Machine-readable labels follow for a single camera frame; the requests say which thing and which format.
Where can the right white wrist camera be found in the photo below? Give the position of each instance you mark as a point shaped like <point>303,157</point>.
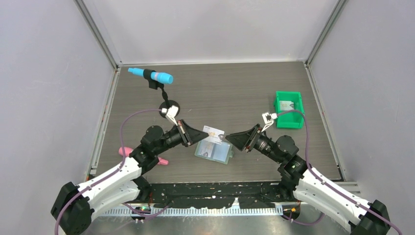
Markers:
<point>269,119</point>

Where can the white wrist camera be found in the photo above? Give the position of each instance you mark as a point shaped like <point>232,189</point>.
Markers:
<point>269,119</point>
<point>170,114</point>

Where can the mint green card holder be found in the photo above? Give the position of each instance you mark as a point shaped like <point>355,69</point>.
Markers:
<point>221,153</point>

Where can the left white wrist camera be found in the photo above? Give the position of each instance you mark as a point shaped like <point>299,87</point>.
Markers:
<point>170,114</point>

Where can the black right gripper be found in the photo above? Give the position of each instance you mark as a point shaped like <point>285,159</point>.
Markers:
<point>250,137</point>

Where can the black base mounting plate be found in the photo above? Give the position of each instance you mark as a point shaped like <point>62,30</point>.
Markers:
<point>250,195</point>

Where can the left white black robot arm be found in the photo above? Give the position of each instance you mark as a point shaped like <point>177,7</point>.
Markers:
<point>77,206</point>

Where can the blue toy microphone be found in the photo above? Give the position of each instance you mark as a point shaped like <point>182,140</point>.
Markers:
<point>161,77</point>

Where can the green plastic bin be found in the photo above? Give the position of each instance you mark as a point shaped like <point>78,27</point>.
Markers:
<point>290,120</point>

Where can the silver VIP card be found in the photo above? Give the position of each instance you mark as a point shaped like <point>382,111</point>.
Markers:
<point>286,105</point>
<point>206,149</point>
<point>215,136</point>

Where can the aluminium frame rail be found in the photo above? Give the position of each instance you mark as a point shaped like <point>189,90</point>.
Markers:
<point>233,210</point>

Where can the pink marker pen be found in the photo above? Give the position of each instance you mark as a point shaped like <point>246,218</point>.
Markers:
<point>128,151</point>

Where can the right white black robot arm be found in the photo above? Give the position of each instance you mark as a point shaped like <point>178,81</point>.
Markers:
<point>303,182</point>

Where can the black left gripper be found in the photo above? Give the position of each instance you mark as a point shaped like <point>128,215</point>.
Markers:
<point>188,135</point>

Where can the black microphone stand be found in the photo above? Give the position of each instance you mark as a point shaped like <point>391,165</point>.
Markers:
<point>166,101</point>

